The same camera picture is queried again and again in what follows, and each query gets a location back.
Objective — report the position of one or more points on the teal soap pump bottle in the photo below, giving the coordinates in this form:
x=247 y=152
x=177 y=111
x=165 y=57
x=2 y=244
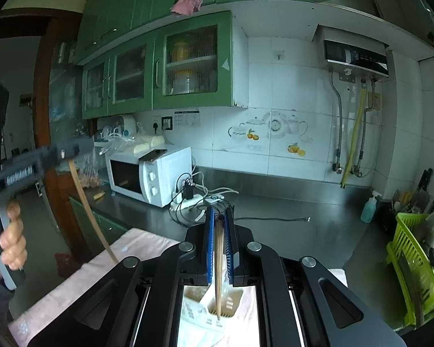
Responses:
x=369 y=211

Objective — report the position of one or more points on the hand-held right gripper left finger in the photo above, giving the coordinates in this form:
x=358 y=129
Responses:
x=209 y=245

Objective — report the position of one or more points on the person's left hand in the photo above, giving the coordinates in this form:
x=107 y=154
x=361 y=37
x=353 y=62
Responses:
x=12 y=240

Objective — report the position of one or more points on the green glass-door wall cabinet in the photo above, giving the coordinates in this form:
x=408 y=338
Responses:
x=224 y=90

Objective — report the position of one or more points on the green base cabinet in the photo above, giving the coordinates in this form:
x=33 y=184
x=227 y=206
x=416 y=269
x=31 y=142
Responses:
x=101 y=227

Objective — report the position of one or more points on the black smartphone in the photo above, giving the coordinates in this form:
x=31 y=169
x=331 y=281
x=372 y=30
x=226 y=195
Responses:
x=153 y=154

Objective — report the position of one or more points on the white power strip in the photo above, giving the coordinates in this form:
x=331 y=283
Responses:
x=188 y=202

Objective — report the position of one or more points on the clear plastic bag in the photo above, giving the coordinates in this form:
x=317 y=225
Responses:
x=114 y=146

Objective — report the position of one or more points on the lime green dish rack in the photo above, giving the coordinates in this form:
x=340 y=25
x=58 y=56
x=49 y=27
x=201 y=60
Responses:
x=401 y=245

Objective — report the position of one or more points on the pink rag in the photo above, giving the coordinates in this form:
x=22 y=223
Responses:
x=186 y=3

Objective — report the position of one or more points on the yellow container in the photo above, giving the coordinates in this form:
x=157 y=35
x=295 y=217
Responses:
x=181 y=51

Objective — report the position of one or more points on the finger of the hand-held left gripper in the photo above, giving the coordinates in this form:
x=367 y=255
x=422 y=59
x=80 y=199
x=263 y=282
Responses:
x=72 y=149

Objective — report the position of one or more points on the black charger plug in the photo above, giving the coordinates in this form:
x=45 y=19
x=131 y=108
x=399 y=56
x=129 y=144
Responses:
x=188 y=191

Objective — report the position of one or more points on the small wooden piece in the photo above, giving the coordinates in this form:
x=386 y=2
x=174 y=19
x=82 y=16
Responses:
x=99 y=195

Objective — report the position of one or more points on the red floor object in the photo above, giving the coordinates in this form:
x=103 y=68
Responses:
x=63 y=265

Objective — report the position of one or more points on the plastic bag of snacks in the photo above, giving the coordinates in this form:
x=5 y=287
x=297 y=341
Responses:
x=90 y=173

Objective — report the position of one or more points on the black wall socket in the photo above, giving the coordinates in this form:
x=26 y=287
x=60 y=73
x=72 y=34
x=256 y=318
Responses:
x=167 y=123

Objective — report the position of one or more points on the pink printed mat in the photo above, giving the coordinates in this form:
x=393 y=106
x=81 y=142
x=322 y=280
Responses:
x=76 y=289

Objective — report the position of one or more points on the white countertop appliance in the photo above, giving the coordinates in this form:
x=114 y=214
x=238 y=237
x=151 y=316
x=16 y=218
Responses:
x=121 y=124

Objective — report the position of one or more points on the cream plastic utensil holder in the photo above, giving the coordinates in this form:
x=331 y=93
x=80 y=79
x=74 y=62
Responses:
x=231 y=305

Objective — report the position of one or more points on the white label sticker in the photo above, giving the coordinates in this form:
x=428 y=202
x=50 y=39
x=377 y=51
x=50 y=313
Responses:
x=186 y=118

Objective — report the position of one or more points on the pale yellow box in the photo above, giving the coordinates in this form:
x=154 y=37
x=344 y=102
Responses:
x=148 y=142

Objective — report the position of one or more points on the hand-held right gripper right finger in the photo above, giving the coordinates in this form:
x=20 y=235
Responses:
x=230 y=245

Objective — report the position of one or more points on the dark utensil container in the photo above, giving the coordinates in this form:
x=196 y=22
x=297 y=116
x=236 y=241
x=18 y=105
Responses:
x=387 y=220

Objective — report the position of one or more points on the brown wooden door frame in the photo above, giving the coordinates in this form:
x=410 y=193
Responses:
x=45 y=97

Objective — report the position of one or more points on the wall water heater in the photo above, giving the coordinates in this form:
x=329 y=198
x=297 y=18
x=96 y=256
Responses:
x=354 y=58

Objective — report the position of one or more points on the white plastic container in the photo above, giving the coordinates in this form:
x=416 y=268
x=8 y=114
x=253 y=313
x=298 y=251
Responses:
x=184 y=83

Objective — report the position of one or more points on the white microwave oven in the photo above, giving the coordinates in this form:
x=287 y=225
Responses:
x=166 y=180

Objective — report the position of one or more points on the wooden chopstick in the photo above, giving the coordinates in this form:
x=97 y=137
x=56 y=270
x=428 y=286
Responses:
x=80 y=191
x=219 y=245

